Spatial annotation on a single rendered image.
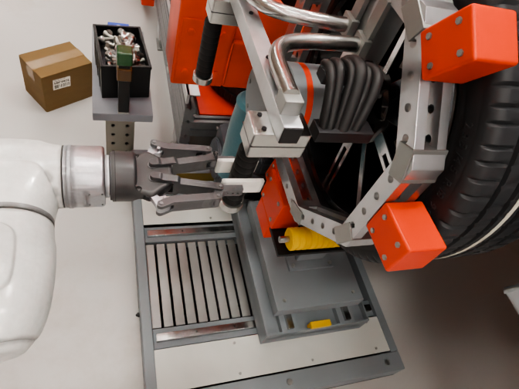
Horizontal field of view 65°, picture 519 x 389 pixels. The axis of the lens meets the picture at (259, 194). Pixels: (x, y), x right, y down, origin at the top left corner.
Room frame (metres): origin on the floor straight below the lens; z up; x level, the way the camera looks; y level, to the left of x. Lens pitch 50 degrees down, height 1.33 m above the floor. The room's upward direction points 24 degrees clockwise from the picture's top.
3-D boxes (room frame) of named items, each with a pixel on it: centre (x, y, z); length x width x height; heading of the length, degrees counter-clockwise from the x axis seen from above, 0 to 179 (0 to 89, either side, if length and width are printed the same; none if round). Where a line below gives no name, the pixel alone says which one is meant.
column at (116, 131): (1.02, 0.59, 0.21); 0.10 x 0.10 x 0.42; 32
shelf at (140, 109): (1.00, 0.57, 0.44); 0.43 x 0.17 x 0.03; 32
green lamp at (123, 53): (0.83, 0.47, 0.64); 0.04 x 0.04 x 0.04; 32
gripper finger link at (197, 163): (0.42, 0.13, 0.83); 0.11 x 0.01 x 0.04; 134
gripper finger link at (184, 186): (0.38, 0.11, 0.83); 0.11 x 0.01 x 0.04; 111
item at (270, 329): (0.81, -0.21, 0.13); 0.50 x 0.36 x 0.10; 32
